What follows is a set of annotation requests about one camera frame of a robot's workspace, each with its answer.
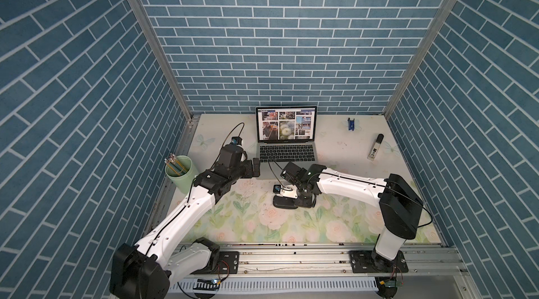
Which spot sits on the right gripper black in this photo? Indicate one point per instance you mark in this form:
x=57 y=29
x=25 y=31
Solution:
x=302 y=203

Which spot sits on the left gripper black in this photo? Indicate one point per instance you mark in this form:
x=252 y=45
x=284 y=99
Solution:
x=248 y=172

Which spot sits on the black wireless mouse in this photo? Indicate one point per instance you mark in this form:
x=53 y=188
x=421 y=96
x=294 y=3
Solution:
x=284 y=202

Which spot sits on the silver laptop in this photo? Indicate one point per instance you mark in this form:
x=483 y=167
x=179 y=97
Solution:
x=285 y=134

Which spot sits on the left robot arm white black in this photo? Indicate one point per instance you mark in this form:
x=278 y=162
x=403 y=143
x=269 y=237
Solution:
x=148 y=268

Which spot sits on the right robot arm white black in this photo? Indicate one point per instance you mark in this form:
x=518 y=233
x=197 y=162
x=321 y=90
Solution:
x=401 y=208

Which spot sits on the green pencil cup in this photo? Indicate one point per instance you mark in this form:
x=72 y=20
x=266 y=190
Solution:
x=183 y=183

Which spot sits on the floral table mat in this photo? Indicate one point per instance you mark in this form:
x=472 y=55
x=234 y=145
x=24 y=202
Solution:
x=247 y=215

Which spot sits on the blue binder clip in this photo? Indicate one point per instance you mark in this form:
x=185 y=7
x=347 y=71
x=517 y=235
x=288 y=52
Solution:
x=351 y=124

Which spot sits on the green circuit board right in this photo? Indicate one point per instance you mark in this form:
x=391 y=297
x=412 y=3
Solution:
x=390 y=283

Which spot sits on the green circuit board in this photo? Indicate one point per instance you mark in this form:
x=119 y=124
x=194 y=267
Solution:
x=390 y=283
x=206 y=285

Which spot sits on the green circuit board left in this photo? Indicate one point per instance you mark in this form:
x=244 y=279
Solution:
x=206 y=285

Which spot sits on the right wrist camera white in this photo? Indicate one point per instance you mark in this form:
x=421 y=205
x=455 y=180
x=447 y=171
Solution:
x=287 y=191

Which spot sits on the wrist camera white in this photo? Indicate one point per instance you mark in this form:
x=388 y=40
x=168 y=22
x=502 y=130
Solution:
x=287 y=191
x=236 y=140

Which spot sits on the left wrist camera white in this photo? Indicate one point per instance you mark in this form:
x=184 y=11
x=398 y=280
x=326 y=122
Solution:
x=236 y=140

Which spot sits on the aluminium rail frame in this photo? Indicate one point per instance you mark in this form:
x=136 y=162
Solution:
x=324 y=271

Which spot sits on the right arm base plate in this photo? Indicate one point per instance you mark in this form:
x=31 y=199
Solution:
x=362 y=262

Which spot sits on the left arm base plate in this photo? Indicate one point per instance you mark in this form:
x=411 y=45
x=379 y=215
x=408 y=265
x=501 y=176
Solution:
x=225 y=263

